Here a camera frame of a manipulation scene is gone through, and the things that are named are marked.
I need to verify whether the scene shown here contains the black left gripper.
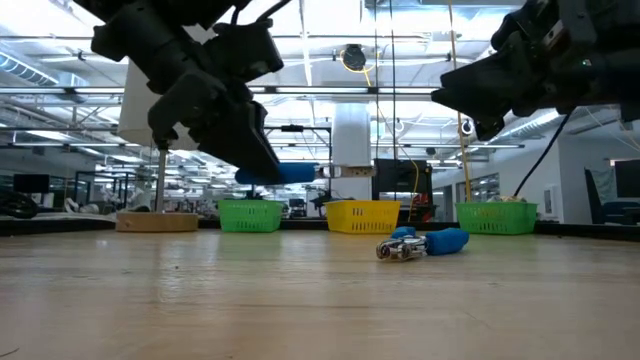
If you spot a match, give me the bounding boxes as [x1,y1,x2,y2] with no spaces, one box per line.
[148,69,281,181]

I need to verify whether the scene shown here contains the black monitor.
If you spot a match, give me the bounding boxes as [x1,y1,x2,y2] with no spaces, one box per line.
[613,159,640,200]

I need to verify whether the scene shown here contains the black ceiling cord reel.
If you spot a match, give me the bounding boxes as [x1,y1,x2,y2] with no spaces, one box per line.
[341,43,369,73]

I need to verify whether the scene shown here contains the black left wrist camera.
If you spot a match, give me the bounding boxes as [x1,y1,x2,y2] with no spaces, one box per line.
[207,18,285,85]

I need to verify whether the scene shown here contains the green plastic basket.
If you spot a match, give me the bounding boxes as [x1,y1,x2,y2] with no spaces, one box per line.
[454,201,539,236]
[218,199,285,234]

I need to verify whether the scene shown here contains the white building column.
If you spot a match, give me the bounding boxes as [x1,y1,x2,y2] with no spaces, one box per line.
[332,103,374,201]

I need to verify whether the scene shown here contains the yellow plastic basket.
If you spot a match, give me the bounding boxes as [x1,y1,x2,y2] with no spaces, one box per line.
[324,200,402,235]

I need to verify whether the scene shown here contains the yellow cable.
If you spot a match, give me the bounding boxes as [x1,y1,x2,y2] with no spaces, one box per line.
[447,0,474,203]

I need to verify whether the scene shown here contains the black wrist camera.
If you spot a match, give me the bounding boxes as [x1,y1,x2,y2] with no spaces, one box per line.
[207,18,285,85]
[492,0,601,51]

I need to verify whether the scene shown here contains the black cabinet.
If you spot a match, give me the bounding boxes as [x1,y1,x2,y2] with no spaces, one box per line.
[372,158,434,224]

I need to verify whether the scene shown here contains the blue handled pliers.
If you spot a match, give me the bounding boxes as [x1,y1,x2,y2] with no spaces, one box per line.
[374,225,471,264]
[233,161,377,187]

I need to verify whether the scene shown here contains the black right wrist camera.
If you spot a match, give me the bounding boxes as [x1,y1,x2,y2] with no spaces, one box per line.
[492,0,601,51]

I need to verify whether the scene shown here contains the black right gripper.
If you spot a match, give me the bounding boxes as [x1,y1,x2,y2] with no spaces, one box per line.
[432,43,626,142]

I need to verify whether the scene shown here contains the white shade wooden base lamp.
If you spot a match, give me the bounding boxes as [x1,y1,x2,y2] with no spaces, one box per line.
[115,22,221,234]

